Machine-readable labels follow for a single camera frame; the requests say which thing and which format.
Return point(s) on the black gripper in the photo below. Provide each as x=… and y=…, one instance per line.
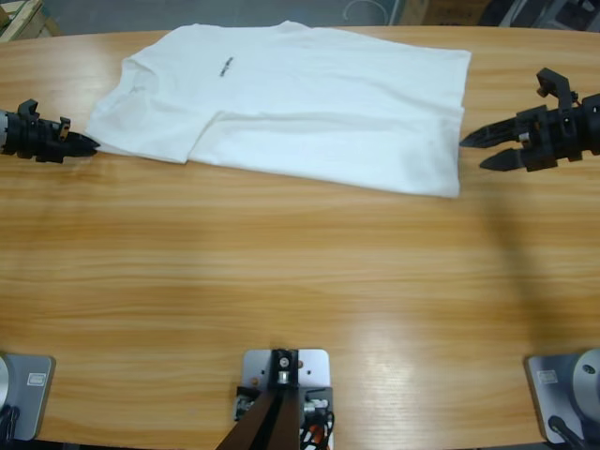
x=553, y=136
x=35, y=138

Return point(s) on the white t-shirt with small print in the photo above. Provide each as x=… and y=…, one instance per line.
x=304, y=103

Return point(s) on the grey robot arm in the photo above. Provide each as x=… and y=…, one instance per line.
x=3, y=126
x=591, y=122

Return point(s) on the wooden crate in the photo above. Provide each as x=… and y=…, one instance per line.
x=19, y=19

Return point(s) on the dark machinery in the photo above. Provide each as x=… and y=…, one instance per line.
x=539, y=11

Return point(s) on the brown cardboard box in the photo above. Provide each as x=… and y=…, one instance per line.
x=412, y=9

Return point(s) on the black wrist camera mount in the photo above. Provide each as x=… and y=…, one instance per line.
x=28, y=109
x=555, y=84

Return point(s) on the grey base plate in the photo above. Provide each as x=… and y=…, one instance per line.
x=28, y=394
x=562, y=389

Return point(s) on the white mount block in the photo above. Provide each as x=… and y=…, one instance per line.
x=315, y=370

